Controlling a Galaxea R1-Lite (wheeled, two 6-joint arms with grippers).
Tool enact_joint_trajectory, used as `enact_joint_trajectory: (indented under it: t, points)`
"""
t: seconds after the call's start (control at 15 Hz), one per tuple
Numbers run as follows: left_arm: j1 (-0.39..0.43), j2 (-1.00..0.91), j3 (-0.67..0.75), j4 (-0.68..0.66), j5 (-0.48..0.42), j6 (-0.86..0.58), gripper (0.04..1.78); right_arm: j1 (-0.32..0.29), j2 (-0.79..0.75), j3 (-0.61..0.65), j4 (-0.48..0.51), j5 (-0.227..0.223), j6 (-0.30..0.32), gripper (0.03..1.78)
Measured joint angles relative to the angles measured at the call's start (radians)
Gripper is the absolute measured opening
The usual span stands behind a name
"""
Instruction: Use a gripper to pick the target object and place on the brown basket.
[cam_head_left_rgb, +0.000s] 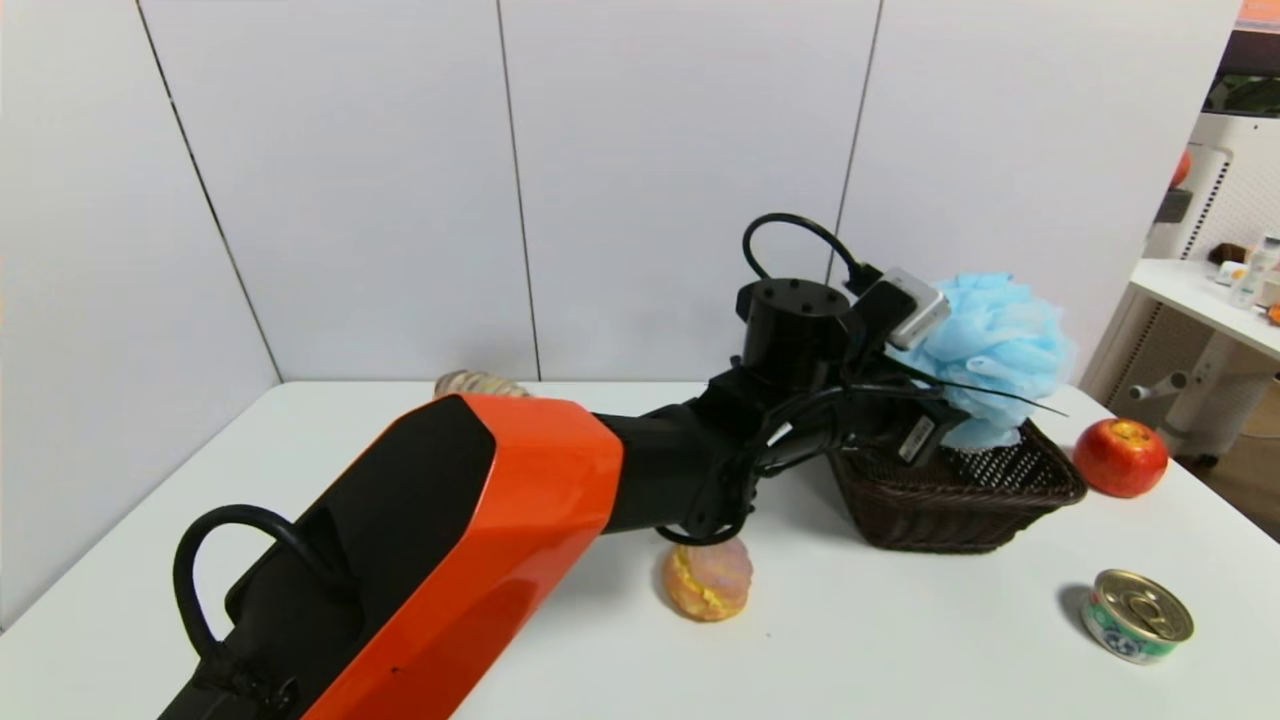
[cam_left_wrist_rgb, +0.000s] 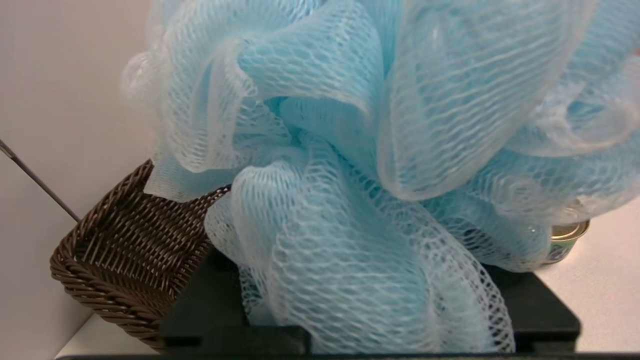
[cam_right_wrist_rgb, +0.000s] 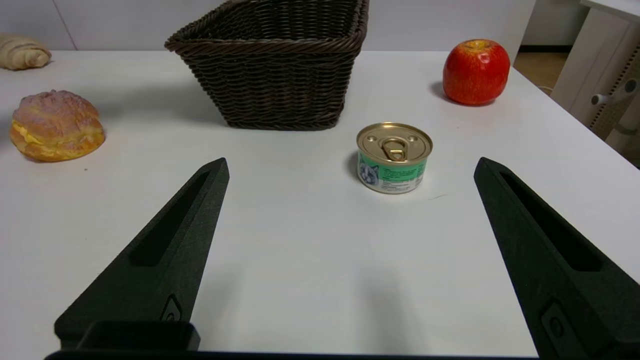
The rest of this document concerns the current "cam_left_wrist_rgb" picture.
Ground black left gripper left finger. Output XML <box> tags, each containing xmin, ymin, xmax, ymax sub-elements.
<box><xmin>159</xmin><ymin>248</ymin><xmax>312</xmax><ymax>356</ymax></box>

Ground blue mesh bath loofah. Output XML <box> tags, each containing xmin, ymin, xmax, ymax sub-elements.
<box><xmin>120</xmin><ymin>0</ymin><xmax>640</xmax><ymax>355</ymax></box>

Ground green labelled tin can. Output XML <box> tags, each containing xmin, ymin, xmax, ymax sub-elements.
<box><xmin>542</xmin><ymin>200</ymin><xmax>591</xmax><ymax>265</ymax></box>

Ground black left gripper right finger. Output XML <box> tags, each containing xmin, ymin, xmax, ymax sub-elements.
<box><xmin>482</xmin><ymin>264</ymin><xmax>582</xmax><ymax>354</ymax></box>

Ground brown wicker basket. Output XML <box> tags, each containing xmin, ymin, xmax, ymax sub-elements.
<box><xmin>49</xmin><ymin>159</ymin><xmax>232</xmax><ymax>353</ymax></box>

